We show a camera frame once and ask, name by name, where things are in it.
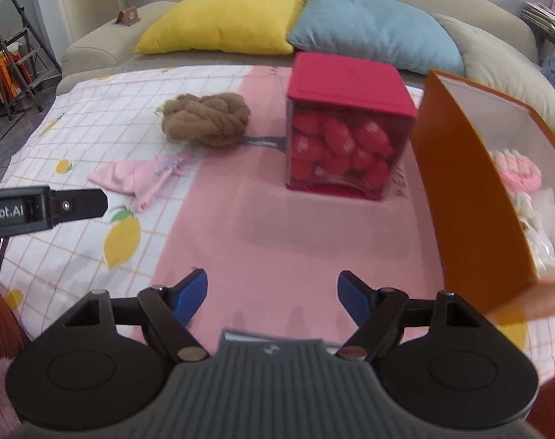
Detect pink white crochet toy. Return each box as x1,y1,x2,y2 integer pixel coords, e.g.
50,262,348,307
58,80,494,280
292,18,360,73
489,149,543,193

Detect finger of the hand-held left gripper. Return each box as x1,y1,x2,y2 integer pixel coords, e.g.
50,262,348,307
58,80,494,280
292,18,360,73
49,189,109,228

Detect beige pillow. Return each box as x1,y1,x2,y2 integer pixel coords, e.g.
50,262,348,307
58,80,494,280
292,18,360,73
435,14,555,142

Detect lemon print checked blanket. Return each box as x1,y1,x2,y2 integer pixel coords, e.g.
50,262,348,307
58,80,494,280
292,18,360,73
0,64,555,376

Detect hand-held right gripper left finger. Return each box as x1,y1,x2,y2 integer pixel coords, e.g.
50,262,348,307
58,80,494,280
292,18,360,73
65,267,211,362

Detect beige sofa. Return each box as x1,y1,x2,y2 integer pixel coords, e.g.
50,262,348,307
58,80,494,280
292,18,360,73
58,0,541,94

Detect orange red packages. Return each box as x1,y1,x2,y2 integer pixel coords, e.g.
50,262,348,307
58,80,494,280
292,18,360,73
0,52,32,101

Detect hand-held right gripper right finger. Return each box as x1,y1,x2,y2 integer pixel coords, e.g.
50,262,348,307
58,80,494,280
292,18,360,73
336,271,482,361

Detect red box of hearts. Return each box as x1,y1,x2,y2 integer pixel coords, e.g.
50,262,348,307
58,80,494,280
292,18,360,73
285,52,418,203

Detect yellow pillow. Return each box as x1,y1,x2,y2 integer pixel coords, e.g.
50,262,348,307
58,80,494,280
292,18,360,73
133,0,308,56

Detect small brown stand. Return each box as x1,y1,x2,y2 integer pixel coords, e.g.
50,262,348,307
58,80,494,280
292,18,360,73
113,6,142,26

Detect brown yarn knot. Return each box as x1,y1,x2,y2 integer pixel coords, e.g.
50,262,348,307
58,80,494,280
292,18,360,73
162,92,252,149

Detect orange cardboard box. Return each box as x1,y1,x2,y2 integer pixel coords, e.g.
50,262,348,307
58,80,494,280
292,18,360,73
410,68,555,323

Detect light blue pillow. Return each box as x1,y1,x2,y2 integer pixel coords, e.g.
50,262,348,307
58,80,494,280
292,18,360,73
287,0,465,76

